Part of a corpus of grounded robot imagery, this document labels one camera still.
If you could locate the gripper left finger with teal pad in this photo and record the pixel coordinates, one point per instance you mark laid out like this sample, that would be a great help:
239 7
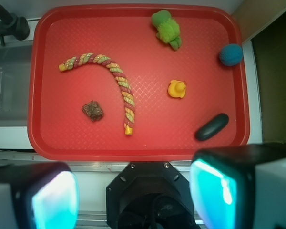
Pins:
38 196

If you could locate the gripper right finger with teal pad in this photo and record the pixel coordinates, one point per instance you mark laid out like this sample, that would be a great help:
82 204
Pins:
241 187

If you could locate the smooth black rock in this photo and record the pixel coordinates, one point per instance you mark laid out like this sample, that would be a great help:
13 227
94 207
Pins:
212 127

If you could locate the brown rough stone piece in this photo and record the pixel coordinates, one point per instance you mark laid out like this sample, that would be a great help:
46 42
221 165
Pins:
93 111

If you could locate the grey sink basin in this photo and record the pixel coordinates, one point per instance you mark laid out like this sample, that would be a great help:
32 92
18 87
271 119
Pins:
15 67

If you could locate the yellow rubber duck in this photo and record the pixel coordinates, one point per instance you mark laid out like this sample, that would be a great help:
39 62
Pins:
177 89

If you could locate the red plastic tray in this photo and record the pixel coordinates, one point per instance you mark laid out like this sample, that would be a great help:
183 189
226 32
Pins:
164 127

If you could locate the blue foam ball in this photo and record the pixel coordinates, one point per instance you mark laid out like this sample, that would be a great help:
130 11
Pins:
231 55

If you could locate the black faucet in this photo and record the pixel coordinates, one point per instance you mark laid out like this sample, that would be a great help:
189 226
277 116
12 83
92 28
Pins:
12 25

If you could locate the green plush toy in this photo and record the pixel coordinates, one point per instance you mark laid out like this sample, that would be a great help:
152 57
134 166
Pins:
168 30

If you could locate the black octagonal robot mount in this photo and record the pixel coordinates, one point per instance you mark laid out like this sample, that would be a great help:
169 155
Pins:
149 195

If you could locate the striped twisted rope toy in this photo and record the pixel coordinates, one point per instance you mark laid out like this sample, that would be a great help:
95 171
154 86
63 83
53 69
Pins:
120 77

